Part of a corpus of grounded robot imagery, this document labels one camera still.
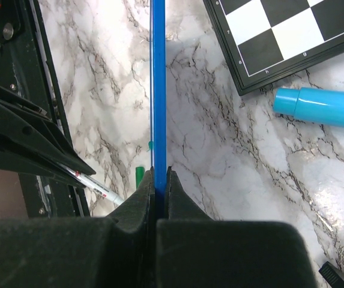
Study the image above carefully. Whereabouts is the black whiteboard stand leg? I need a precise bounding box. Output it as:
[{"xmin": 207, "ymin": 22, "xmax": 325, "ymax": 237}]
[{"xmin": 319, "ymin": 262, "xmax": 344, "ymax": 288}]

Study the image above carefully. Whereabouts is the white green marker pen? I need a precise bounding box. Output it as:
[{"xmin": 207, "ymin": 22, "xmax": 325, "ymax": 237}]
[{"xmin": 60, "ymin": 164, "xmax": 124, "ymax": 206}]

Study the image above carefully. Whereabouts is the light blue cylinder tube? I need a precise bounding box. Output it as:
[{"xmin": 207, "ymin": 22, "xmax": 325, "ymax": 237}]
[{"xmin": 273, "ymin": 88, "xmax": 344, "ymax": 128}]

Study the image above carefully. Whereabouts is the green marker cap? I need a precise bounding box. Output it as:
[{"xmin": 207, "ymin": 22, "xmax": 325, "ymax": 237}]
[{"xmin": 135, "ymin": 166, "xmax": 145, "ymax": 188}]

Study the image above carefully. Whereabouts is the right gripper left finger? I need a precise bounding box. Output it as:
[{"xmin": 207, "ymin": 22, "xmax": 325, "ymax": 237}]
[{"xmin": 0, "ymin": 170, "xmax": 155, "ymax": 287}]

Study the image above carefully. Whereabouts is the black white chessboard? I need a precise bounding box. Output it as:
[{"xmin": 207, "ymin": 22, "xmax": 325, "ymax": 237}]
[{"xmin": 204, "ymin": 0, "xmax": 344, "ymax": 95}]

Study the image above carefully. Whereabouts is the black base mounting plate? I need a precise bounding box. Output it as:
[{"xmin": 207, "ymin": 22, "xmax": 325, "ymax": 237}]
[{"xmin": 0, "ymin": 1, "xmax": 89, "ymax": 218}]

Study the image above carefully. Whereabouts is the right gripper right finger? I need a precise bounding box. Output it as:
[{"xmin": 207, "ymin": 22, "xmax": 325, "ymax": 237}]
[{"xmin": 156, "ymin": 169, "xmax": 317, "ymax": 287}]

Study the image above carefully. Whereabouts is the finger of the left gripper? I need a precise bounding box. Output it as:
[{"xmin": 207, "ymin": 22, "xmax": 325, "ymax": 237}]
[
  {"xmin": 0, "ymin": 87, "xmax": 95, "ymax": 175},
  {"xmin": 0, "ymin": 149, "xmax": 85, "ymax": 188}
]

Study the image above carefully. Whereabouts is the blue framed whiteboard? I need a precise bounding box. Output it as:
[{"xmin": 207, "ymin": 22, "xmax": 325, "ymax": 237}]
[{"xmin": 150, "ymin": 0, "xmax": 167, "ymax": 218}]

